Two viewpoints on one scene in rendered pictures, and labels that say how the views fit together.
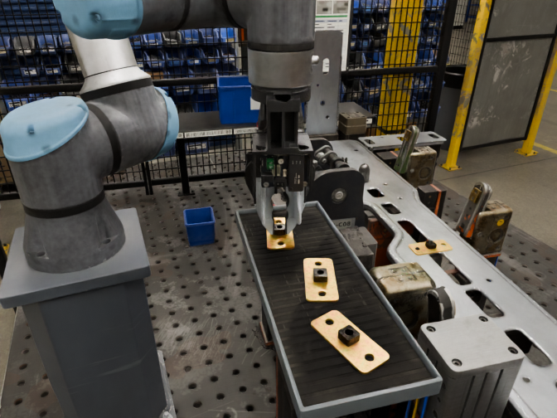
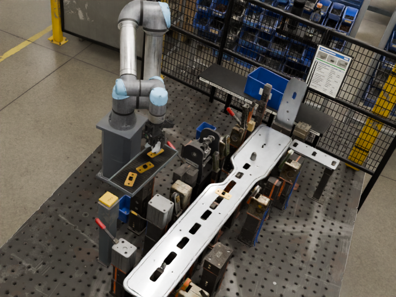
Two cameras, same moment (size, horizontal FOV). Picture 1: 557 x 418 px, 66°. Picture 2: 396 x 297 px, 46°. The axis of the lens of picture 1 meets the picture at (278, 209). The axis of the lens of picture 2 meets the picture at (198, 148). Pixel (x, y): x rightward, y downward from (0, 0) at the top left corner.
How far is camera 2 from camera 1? 179 cm
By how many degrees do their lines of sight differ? 33
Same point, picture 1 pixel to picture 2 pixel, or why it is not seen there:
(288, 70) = (151, 118)
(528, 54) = not seen: outside the picture
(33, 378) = not seen: hidden behind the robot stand
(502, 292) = (216, 218)
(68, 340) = (106, 144)
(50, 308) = (105, 134)
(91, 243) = (121, 124)
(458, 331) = (161, 200)
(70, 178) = (121, 106)
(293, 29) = (153, 112)
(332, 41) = (300, 86)
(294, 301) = (134, 167)
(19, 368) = not seen: hidden behind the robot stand
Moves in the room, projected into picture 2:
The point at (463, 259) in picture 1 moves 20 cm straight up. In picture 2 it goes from (225, 204) to (233, 176)
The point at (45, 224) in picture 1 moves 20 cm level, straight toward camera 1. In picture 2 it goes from (113, 113) to (98, 137)
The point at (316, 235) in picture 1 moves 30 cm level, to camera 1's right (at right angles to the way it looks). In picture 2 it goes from (161, 159) to (205, 196)
